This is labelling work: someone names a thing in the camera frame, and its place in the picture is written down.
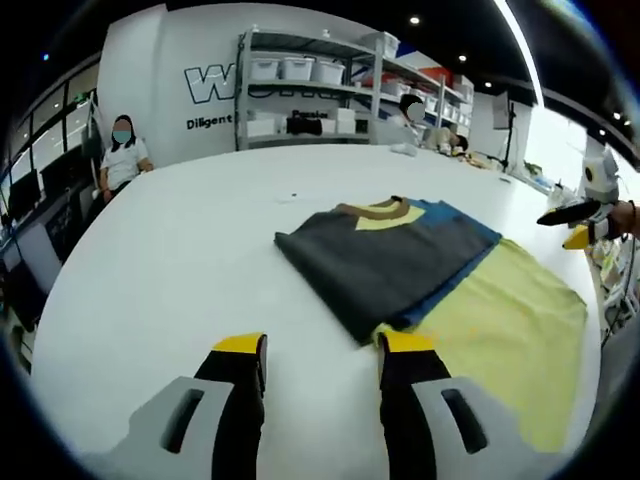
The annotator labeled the pale board on stand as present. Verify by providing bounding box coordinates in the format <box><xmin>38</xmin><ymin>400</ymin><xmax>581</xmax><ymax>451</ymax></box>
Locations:
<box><xmin>492</xmin><ymin>92</ymin><xmax>511</xmax><ymax>131</ymax></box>

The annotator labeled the white box stack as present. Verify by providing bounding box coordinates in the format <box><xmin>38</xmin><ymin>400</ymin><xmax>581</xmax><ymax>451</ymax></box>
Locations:
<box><xmin>322</xmin><ymin>107</ymin><xmax>356</xmax><ymax>134</ymax></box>
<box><xmin>247</xmin><ymin>112</ymin><xmax>289</xmax><ymax>137</ymax></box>

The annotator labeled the white lidded storage bin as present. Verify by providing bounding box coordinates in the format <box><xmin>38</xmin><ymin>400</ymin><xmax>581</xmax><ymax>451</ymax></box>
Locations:
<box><xmin>280</xmin><ymin>56</ymin><xmax>316</xmax><ymax>81</ymax></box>
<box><xmin>249</xmin><ymin>57</ymin><xmax>281</xmax><ymax>81</ymax></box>
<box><xmin>313</xmin><ymin>59</ymin><xmax>346</xmax><ymax>85</ymax></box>

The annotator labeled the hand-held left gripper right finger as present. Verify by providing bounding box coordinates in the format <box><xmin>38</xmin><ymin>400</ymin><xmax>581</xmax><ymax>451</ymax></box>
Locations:
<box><xmin>376</xmin><ymin>330</ymin><xmax>527</xmax><ymax>480</ymax></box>

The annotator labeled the metal stand with grey bag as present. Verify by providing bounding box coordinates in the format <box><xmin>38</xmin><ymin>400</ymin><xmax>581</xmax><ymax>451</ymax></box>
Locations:
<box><xmin>82</xmin><ymin>92</ymin><xmax>109</xmax><ymax>186</ymax></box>

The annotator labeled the large white storage crate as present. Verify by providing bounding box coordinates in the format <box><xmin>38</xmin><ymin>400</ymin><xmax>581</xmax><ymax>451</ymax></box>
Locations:
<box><xmin>359</xmin><ymin>32</ymin><xmax>401</xmax><ymax>59</ymax></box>

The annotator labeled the grey chair backrest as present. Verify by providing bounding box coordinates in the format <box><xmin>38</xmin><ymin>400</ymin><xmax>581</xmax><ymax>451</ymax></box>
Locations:
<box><xmin>369</xmin><ymin>117</ymin><xmax>406</xmax><ymax>146</ymax></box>

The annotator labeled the row of white storage bins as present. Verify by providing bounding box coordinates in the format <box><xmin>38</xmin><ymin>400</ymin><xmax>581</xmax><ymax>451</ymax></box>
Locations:
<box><xmin>384</xmin><ymin>89</ymin><xmax>474</xmax><ymax>126</ymax></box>

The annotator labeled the beige soft items pile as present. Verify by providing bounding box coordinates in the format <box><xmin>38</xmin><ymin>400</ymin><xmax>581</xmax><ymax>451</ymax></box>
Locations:
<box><xmin>464</xmin><ymin>149</ymin><xmax>501</xmax><ymax>170</ymax></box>

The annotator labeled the black bag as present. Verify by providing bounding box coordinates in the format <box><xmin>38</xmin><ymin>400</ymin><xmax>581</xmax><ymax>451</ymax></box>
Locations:
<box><xmin>287</xmin><ymin>117</ymin><xmax>324</xmax><ymax>136</ymax></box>

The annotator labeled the person's right hand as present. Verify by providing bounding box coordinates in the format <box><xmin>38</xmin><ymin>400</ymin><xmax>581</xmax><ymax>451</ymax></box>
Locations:
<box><xmin>610</xmin><ymin>199</ymin><xmax>640</xmax><ymax>240</ymax></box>

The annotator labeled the black computer monitor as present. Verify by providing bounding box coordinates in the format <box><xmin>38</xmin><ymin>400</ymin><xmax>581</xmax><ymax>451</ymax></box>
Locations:
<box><xmin>7</xmin><ymin>168</ymin><xmax>41</xmax><ymax>221</ymax></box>

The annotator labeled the yellow blue grey garment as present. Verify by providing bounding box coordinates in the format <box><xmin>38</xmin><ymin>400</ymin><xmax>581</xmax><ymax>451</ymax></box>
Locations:
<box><xmin>273</xmin><ymin>195</ymin><xmax>589</xmax><ymax>454</ymax></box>

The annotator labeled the black tripod stand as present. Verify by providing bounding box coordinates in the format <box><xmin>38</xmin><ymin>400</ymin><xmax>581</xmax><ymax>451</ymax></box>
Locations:
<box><xmin>497</xmin><ymin>99</ymin><xmax>521</xmax><ymax>174</ymax></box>

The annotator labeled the long ceiling light strip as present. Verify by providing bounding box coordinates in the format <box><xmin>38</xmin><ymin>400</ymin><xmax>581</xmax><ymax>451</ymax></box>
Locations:
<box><xmin>492</xmin><ymin>0</ymin><xmax>544</xmax><ymax>106</ymax></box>

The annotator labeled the dark office desk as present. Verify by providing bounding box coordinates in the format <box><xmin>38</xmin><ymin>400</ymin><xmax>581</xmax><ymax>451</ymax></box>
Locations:
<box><xmin>0</xmin><ymin>219</ymin><xmax>66</xmax><ymax>332</ymax></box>

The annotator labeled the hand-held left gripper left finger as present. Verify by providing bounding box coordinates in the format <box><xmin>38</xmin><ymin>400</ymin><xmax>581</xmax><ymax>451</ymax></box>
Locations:
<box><xmin>127</xmin><ymin>332</ymin><xmax>269</xmax><ymax>480</ymax></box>

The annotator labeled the grey metal shelving rack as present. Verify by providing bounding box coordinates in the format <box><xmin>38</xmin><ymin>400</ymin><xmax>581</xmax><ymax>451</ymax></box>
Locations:
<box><xmin>369</xmin><ymin>32</ymin><xmax>476</xmax><ymax>145</ymax></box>
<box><xmin>235</xmin><ymin>28</ymin><xmax>386</xmax><ymax>151</ymax></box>

